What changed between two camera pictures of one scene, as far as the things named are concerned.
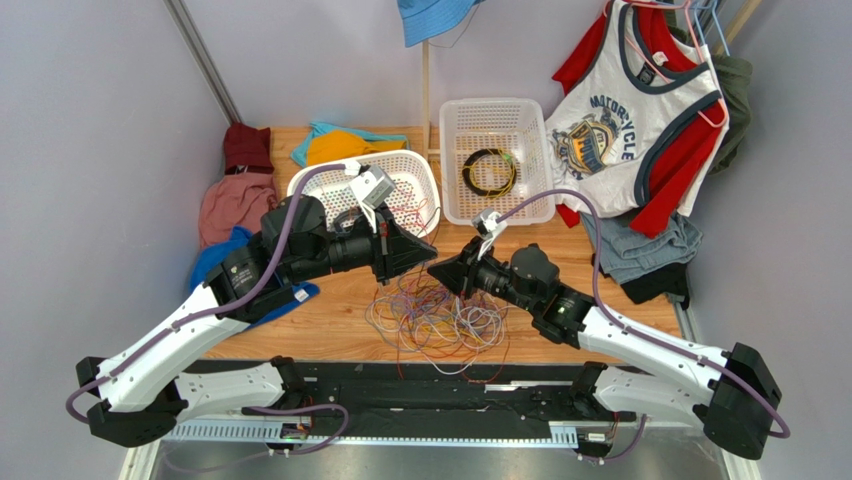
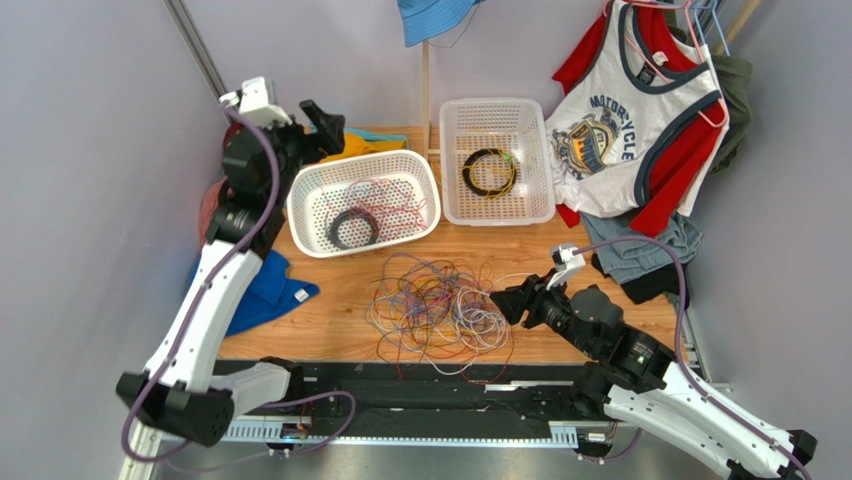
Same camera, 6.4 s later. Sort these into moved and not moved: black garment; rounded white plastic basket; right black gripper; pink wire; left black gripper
Moved: left black gripper; right black gripper
Not moved: black garment; pink wire; rounded white plastic basket
